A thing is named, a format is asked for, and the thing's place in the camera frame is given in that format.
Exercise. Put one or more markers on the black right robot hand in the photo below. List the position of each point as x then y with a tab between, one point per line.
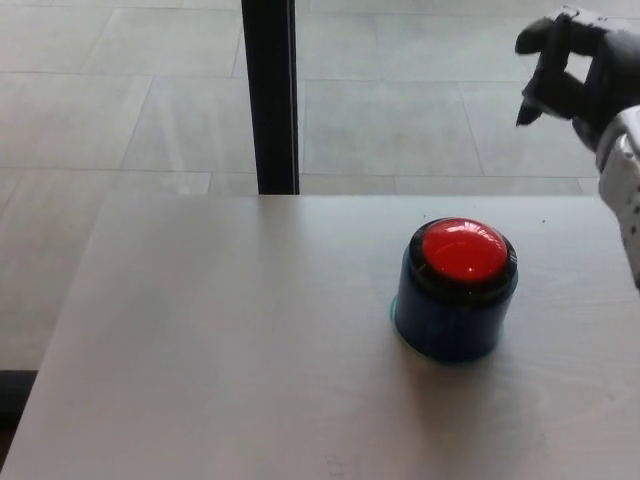
607	65

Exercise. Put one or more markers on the red push button blue base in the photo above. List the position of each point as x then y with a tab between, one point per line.
457	285

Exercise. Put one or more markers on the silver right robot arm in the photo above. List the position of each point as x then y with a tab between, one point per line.
625	165

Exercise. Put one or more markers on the black vertical post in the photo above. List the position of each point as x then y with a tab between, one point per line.
272	95

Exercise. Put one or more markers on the black floor base plate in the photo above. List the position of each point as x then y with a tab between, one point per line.
14	395

